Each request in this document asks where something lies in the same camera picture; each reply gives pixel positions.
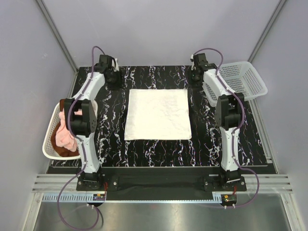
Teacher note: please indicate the right controller board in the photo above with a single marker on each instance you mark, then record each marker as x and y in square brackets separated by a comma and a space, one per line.
[229, 198]

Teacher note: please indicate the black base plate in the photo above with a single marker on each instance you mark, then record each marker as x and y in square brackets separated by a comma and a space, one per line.
[209, 179]

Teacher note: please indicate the pink towel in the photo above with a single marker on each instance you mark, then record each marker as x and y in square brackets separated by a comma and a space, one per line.
[63, 137]

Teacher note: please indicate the controller board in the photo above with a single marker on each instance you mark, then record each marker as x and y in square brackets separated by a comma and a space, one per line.
[99, 197]
[229, 198]

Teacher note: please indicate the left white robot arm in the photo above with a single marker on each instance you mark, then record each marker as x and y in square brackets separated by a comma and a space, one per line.
[80, 117]

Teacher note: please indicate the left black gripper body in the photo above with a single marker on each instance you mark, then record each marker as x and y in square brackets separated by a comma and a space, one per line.
[114, 70]

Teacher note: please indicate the brown towel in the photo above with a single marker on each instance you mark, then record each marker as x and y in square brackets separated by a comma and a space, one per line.
[65, 152]

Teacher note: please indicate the white basket with towels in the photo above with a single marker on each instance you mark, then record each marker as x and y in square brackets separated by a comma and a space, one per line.
[49, 148]

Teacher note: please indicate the left controller board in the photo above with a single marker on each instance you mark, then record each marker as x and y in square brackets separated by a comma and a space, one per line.
[99, 197]

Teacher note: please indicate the black marble pattern mat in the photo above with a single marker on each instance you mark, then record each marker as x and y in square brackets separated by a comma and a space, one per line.
[204, 149]

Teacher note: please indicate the slotted cable duct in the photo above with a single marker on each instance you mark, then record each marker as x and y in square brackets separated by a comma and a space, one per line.
[69, 197]

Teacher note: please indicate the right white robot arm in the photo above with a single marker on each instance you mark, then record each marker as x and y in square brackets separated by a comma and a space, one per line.
[229, 112]

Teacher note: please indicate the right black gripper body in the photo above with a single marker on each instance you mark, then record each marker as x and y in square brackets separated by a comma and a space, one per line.
[196, 82]

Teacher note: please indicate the empty white mesh basket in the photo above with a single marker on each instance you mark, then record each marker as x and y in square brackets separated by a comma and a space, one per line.
[240, 77]

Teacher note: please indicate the white towel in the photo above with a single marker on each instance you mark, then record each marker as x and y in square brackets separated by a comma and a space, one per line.
[158, 115]

